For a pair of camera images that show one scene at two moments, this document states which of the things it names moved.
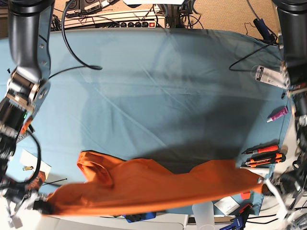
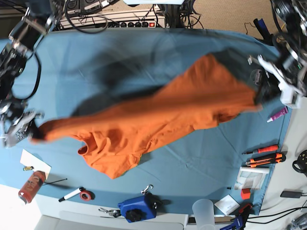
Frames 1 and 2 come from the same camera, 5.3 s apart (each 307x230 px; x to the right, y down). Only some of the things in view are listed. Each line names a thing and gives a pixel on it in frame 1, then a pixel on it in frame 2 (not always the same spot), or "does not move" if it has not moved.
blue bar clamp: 239,222 does not move
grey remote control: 27,129 does not move
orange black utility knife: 265,159 does not move
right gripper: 286,187 -> 289,73
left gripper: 22,198 -> 20,120
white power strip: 137,19 does not move
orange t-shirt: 111,185 -> 116,135
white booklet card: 227,205 does not move
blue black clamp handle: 262,28 does not move
